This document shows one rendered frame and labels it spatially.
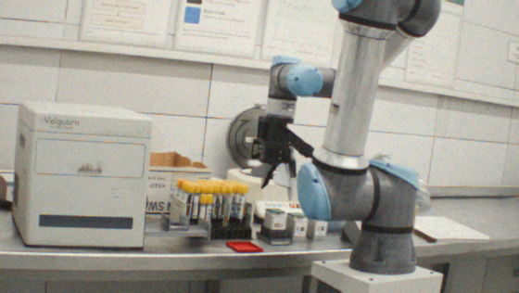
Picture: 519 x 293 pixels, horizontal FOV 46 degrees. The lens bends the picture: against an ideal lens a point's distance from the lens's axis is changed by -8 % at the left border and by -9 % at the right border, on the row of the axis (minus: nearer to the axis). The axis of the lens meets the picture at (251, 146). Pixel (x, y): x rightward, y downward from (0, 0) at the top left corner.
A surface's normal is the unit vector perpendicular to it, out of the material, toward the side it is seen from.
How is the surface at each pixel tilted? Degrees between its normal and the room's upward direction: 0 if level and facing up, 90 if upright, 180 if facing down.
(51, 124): 90
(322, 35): 94
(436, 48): 93
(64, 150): 90
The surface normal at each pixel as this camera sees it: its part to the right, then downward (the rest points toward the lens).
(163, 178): 0.40, 0.21
